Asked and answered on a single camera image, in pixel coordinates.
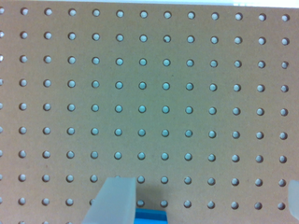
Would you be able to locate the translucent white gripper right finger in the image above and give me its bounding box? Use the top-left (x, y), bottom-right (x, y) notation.
top-left (288, 180), bottom-right (299, 218)

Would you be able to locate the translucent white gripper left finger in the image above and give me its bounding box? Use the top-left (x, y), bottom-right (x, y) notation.
top-left (81, 177), bottom-right (136, 224)

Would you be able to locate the blue cube block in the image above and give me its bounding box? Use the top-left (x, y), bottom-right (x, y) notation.
top-left (134, 208), bottom-right (168, 224)

